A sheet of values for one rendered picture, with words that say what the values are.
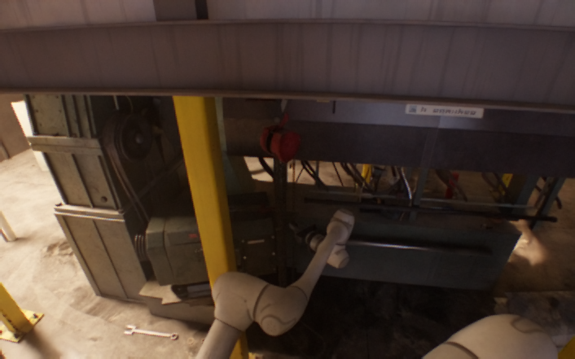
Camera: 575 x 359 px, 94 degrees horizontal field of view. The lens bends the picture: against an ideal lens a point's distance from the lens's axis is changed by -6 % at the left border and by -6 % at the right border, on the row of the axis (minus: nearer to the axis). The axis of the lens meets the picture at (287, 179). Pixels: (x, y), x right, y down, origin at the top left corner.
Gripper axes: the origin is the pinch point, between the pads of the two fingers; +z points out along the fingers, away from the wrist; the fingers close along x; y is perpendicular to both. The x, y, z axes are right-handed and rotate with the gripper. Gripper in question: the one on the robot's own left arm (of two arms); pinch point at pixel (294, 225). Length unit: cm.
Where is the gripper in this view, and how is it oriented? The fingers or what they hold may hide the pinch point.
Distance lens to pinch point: 167.6
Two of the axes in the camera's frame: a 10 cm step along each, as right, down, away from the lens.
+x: -7.7, 3.2, -5.5
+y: 0.0, -8.7, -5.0
